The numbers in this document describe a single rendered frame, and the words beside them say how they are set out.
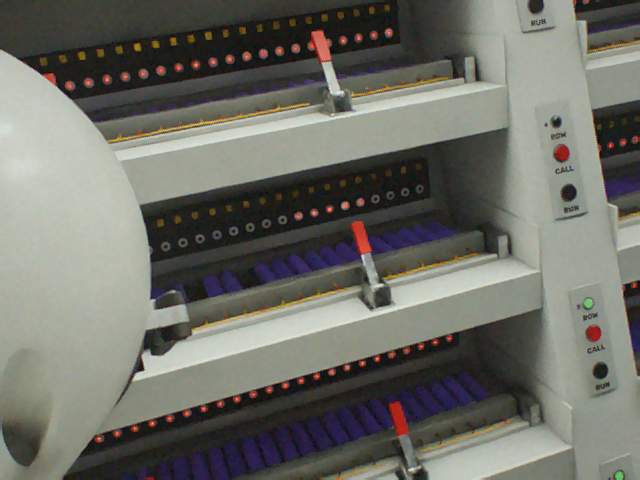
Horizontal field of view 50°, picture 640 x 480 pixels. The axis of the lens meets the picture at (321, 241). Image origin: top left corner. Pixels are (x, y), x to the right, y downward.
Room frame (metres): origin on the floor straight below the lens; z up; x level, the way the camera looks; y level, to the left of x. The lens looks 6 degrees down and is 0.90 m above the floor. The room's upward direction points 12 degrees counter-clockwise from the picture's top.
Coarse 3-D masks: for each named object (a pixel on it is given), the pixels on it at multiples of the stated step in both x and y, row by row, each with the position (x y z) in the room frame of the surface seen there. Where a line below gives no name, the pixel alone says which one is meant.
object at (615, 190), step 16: (608, 128) 0.95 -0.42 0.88; (624, 128) 0.96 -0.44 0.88; (608, 144) 0.95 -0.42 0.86; (624, 144) 0.96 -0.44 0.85; (608, 160) 0.95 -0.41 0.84; (624, 160) 0.96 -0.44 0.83; (608, 176) 0.93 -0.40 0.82; (624, 176) 0.93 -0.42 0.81; (608, 192) 0.87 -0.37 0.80; (624, 192) 0.87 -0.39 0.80; (608, 208) 0.75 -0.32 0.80; (624, 208) 0.83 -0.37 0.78; (624, 224) 0.81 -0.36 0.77; (624, 240) 0.77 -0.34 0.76; (624, 256) 0.75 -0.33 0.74; (624, 272) 0.76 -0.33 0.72
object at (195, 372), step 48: (288, 240) 0.84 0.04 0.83; (528, 240) 0.74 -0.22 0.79; (432, 288) 0.72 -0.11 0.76; (480, 288) 0.71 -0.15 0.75; (528, 288) 0.73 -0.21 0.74; (240, 336) 0.68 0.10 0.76; (288, 336) 0.66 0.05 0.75; (336, 336) 0.67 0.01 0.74; (384, 336) 0.69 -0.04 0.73; (432, 336) 0.71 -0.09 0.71; (144, 384) 0.63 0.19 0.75; (192, 384) 0.64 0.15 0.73; (240, 384) 0.66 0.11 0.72
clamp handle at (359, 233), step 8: (352, 224) 0.72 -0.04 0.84; (360, 224) 0.72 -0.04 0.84; (360, 232) 0.72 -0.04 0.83; (360, 240) 0.71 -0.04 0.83; (360, 248) 0.71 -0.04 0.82; (368, 248) 0.71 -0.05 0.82; (368, 256) 0.71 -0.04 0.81; (368, 264) 0.71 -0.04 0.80; (368, 272) 0.70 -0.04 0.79; (376, 272) 0.71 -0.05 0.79; (376, 280) 0.70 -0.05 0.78
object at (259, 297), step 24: (432, 240) 0.79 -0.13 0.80; (456, 240) 0.78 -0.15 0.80; (480, 240) 0.79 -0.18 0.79; (360, 264) 0.75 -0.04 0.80; (384, 264) 0.76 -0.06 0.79; (408, 264) 0.77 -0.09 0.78; (264, 288) 0.73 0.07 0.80; (288, 288) 0.73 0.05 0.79; (312, 288) 0.74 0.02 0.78; (336, 288) 0.75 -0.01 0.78; (192, 312) 0.70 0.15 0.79; (216, 312) 0.71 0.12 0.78; (240, 312) 0.72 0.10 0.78
